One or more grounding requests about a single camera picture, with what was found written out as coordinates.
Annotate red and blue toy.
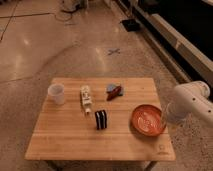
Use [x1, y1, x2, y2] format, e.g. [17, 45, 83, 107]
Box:
[106, 84, 124, 101]

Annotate black floor cable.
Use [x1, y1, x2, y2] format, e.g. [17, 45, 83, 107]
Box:
[0, 0, 74, 43]

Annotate black floor box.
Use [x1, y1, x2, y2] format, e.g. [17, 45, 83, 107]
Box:
[121, 19, 140, 32]

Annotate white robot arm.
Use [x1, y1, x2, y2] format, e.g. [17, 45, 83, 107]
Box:
[166, 81, 213, 127]

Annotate white plastic cup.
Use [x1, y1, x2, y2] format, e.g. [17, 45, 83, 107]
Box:
[48, 84, 65, 105]

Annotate white tube bottle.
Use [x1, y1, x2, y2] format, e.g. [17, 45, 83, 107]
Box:
[80, 85, 92, 114]

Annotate black white striped eraser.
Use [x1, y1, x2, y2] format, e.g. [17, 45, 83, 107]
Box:
[95, 110, 107, 130]

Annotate orange red bowl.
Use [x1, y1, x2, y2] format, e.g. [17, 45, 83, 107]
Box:
[131, 104, 165, 137]

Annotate wooden table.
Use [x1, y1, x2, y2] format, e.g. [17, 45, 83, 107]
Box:
[25, 78, 176, 162]

